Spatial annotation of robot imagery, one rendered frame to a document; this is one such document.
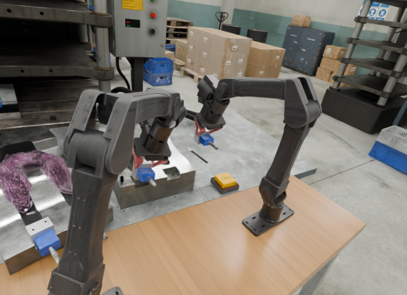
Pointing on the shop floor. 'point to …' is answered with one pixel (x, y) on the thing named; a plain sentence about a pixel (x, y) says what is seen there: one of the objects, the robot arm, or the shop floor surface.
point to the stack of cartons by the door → (333, 65)
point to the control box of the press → (137, 28)
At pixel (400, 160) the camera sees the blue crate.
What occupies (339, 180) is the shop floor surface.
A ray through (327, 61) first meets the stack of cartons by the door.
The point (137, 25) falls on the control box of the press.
